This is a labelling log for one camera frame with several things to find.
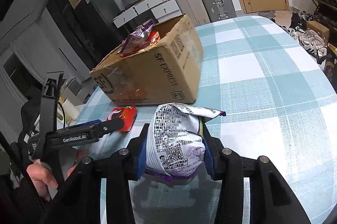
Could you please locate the red pink snack packet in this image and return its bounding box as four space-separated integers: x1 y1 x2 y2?
106 105 137 133

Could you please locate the left hand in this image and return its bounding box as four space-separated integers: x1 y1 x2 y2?
26 159 58 202

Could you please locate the black tote bag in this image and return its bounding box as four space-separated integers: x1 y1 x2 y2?
316 46 336 90

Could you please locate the red chip snack bag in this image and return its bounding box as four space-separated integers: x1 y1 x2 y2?
119 31 160 58

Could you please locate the dark grey refrigerator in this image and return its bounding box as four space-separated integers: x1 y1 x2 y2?
74 0 128 62

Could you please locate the purple white snack bag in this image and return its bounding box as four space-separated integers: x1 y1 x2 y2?
145 103 226 182

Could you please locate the black tall cabinet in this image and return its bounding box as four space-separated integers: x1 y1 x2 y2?
46 0 98 70

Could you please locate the white drawer desk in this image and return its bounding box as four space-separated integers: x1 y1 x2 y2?
112 0 182 28

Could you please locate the small brown cardboard box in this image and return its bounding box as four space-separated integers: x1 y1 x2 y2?
307 21 330 41

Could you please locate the pink candy snack bag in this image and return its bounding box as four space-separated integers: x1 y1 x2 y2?
120 19 155 51

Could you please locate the beige suitcase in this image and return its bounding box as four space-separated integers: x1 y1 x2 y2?
176 0 210 27

